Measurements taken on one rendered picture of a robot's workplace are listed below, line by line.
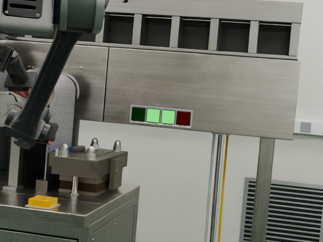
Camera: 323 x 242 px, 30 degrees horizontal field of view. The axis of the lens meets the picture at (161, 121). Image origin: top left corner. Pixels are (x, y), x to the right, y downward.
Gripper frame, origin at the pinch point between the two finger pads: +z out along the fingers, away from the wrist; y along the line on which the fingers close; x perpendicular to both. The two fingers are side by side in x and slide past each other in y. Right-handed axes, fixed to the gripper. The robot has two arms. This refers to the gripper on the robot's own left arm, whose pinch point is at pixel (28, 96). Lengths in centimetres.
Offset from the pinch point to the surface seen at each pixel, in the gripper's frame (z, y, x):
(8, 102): 5.0, -9.6, 0.9
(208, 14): 8, 56, 49
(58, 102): 10.5, 6.5, 5.5
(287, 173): 243, 92, 125
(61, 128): 19.6, 6.2, 0.7
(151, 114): 31, 36, 17
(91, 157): 14.5, 22.4, -14.3
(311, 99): 208, 107, 169
